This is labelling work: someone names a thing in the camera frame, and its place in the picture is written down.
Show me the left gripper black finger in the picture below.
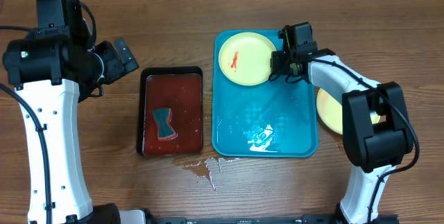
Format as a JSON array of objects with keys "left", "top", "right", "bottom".
[
  {"left": 114, "top": 38, "right": 134, "bottom": 61},
  {"left": 121, "top": 54, "right": 139, "bottom": 76}
]

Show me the yellow plate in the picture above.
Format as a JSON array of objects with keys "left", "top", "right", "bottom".
[
  {"left": 316, "top": 87, "right": 382, "bottom": 135},
  {"left": 217, "top": 32, "right": 276, "bottom": 86}
]

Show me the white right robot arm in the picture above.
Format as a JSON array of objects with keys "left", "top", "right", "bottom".
[{"left": 270, "top": 49, "right": 420, "bottom": 223}]

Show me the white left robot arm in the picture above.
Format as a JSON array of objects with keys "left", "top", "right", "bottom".
[{"left": 2, "top": 0, "right": 146, "bottom": 224}]

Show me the black rectangular tray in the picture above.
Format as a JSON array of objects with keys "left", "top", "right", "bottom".
[{"left": 137, "top": 66, "right": 205, "bottom": 156}]

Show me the blue plastic tray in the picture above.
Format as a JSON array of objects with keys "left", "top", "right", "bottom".
[{"left": 212, "top": 30, "right": 318, "bottom": 158}]

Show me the clear container with red water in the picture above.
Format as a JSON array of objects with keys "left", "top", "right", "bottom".
[{"left": 143, "top": 73, "right": 204, "bottom": 155}]

